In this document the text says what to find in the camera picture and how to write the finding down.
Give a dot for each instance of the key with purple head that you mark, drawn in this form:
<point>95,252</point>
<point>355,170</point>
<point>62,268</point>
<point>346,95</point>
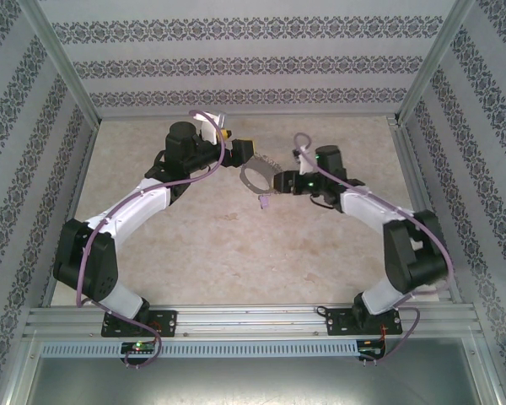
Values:
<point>263,203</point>

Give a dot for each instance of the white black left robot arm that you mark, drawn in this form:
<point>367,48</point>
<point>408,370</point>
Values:
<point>139,206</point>

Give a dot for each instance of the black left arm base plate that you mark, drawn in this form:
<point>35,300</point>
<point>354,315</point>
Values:
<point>168,322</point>

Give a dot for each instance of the aluminium corner post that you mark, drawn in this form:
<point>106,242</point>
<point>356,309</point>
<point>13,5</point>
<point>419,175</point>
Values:
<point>62,59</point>
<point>435,59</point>

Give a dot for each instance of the grey metal sheet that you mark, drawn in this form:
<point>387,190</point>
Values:
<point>253,379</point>

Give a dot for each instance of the aluminium mounting rail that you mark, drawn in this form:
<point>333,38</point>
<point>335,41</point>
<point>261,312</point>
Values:
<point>244,320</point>

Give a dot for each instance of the large grey metal keyring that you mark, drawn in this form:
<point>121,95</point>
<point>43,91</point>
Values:
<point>257,168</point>

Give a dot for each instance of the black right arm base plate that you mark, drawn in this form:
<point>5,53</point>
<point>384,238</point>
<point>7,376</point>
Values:
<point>337,322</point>

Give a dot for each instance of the aluminium side rail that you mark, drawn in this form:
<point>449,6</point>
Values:
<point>419,190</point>
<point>69,215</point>

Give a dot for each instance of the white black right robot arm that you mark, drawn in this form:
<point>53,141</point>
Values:
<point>362,206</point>

